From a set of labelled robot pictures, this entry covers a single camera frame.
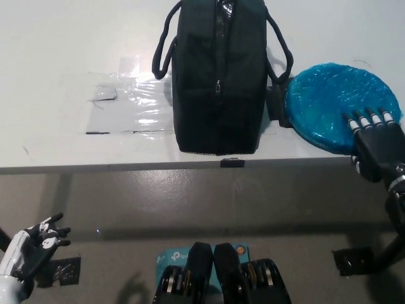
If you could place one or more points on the robot right hand white black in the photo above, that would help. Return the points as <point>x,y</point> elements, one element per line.
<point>376,145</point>

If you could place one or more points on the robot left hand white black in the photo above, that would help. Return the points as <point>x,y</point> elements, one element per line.
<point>41,250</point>

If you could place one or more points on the blue plastic-wrapped plate stack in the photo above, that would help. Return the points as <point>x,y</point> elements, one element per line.
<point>326,101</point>

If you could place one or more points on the robot left black body block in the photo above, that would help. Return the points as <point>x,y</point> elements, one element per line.
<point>196,275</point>

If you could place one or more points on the black tape patch on table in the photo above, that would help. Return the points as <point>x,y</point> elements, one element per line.
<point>276,104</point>

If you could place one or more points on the teal tp-link box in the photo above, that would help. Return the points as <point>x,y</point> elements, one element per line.
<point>172,258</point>

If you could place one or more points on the small black tape strip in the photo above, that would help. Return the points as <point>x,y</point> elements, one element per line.
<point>232,163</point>

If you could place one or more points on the small grey tape patch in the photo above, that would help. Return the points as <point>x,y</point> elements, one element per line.
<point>102,94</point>

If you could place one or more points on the clear glossy tape sheet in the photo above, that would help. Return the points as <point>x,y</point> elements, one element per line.
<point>139,107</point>

